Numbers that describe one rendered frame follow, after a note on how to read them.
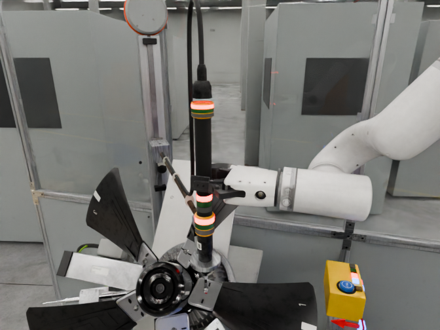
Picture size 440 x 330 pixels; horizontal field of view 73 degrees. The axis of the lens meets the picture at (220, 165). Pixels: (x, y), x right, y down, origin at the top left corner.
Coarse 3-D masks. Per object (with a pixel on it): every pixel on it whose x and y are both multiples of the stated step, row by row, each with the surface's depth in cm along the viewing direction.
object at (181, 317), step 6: (162, 318) 70; (168, 318) 71; (174, 318) 72; (180, 318) 73; (186, 318) 74; (156, 324) 69; (162, 324) 70; (168, 324) 71; (174, 324) 71; (180, 324) 72; (186, 324) 73
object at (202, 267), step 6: (192, 216) 70; (192, 222) 70; (192, 228) 69; (216, 252) 71; (192, 258) 69; (216, 258) 69; (192, 264) 67; (198, 264) 67; (204, 264) 67; (210, 264) 67; (216, 264) 67; (198, 270) 66; (204, 270) 66; (210, 270) 66
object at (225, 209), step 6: (216, 198) 78; (216, 204) 77; (222, 204) 75; (228, 204) 74; (216, 210) 76; (222, 210) 74; (228, 210) 73; (216, 216) 74; (222, 216) 73; (216, 222) 73; (192, 234) 78; (192, 240) 76
